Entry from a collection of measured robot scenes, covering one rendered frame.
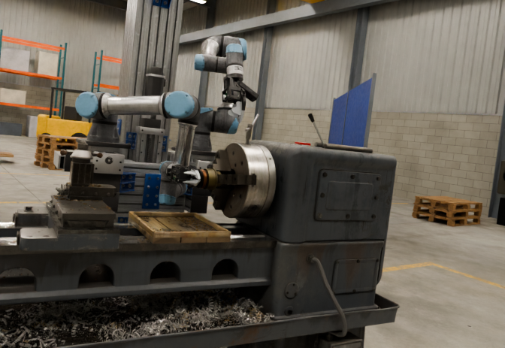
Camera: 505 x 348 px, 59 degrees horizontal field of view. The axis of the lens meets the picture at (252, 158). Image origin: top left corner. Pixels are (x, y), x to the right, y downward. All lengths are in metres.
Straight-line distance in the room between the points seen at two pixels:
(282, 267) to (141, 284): 0.55
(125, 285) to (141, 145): 0.94
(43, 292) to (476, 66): 12.01
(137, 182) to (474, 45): 11.39
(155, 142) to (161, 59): 0.45
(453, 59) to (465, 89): 0.91
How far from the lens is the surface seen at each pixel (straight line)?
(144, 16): 2.54
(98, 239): 1.51
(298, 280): 1.91
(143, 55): 2.51
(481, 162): 12.32
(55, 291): 1.62
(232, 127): 2.39
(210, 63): 2.15
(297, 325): 1.86
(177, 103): 1.97
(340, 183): 1.92
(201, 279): 1.75
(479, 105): 12.58
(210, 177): 1.79
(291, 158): 1.78
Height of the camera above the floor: 1.28
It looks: 3 degrees down
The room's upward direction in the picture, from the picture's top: 7 degrees clockwise
